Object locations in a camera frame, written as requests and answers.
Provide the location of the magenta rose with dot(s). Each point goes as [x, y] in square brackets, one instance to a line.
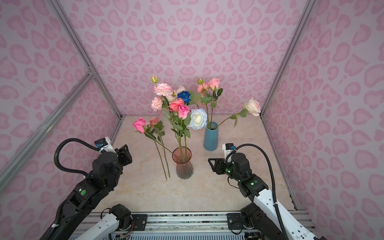
[183, 115]
[143, 127]

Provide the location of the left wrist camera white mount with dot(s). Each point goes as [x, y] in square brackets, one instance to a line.
[104, 145]

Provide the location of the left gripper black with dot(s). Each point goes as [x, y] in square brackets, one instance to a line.
[124, 154]

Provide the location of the dark blue small flower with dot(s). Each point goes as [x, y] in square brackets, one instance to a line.
[185, 96]

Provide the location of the pink peony flower stem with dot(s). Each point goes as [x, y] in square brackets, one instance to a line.
[160, 102]

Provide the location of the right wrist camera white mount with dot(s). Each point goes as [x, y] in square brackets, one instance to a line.
[228, 149]

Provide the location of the aluminium diagonal frame bar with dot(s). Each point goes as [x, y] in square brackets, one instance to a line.
[20, 159]

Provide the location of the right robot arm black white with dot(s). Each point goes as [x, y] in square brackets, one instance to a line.
[263, 213]

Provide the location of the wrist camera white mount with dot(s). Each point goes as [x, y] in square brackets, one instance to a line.
[228, 149]
[104, 145]

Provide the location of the teal ceramic vase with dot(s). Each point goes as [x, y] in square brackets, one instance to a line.
[211, 138]

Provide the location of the aluminium corner frame post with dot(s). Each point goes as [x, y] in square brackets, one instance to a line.
[303, 21]
[64, 20]

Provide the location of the aluminium corner frame post right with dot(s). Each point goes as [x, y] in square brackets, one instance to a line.
[303, 21]

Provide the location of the aluminium corner frame post left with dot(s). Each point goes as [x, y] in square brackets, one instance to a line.
[64, 20]

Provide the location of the large peach pink rose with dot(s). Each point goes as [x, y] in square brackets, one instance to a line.
[252, 107]

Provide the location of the light blue white rose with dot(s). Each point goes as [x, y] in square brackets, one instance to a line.
[198, 120]

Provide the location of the salmon pink rose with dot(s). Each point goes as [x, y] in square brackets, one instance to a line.
[158, 130]

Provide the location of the aluminium rail base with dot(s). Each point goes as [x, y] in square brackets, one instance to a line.
[186, 226]

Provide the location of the peach spray rose branch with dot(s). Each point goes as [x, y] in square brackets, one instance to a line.
[171, 98]

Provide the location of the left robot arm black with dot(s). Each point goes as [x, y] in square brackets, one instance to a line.
[88, 193]

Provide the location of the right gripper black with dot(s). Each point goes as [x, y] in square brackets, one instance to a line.
[219, 162]

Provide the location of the dark red glass vase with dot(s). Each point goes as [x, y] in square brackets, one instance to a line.
[184, 169]

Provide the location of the pink spray rose branch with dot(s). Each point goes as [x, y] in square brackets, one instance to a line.
[210, 92]

